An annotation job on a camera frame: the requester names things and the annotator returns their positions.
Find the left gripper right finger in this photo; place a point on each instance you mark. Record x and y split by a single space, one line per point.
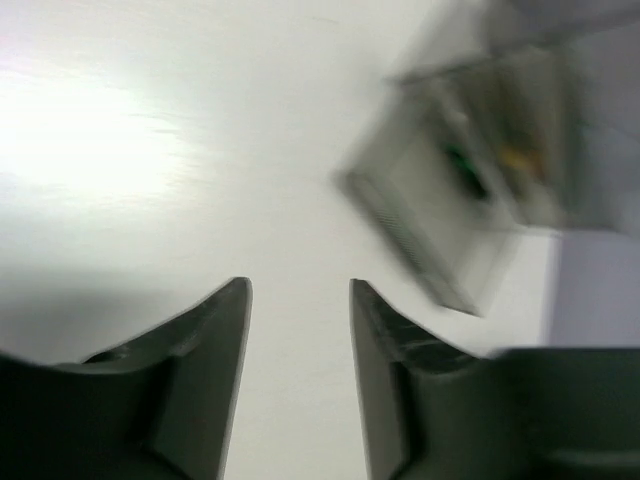
432 411

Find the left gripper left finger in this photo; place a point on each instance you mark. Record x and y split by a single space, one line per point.
158 406

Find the green black screwdriver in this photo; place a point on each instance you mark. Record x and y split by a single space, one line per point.
465 173

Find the clear plastic drawer organizer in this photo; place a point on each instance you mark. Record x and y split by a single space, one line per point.
561 77

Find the yellow long nose pliers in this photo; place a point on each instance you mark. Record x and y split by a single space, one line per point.
522 159

